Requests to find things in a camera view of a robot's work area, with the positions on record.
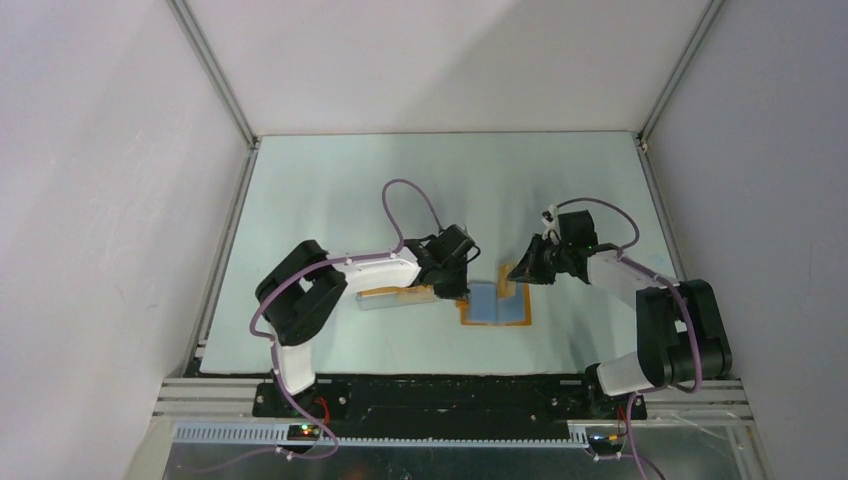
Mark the clear plastic card box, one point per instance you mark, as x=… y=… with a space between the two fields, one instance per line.
x=394 y=298

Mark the orange card holder wallet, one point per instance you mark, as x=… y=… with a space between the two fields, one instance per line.
x=483 y=308

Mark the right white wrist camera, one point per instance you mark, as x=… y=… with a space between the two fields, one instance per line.
x=550 y=219

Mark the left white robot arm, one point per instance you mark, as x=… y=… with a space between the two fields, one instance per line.
x=298 y=297

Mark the aluminium frame post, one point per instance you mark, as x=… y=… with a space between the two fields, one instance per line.
x=672 y=142
x=203 y=50

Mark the grey slotted cable duct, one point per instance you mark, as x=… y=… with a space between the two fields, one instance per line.
x=285 y=434

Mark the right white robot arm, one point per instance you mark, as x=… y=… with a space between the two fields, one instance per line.
x=680 y=335

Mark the gold credit card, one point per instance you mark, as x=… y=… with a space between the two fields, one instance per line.
x=387 y=293
x=506 y=288

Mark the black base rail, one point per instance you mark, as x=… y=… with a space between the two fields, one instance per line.
x=539 y=406

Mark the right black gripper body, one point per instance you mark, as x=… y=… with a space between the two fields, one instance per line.
x=565 y=249

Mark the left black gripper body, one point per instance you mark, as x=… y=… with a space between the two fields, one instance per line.
x=460 y=265

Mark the right aluminium frame post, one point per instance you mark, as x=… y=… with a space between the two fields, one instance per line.
x=672 y=142

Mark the left aluminium frame post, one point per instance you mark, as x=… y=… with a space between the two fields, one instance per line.
x=203 y=50

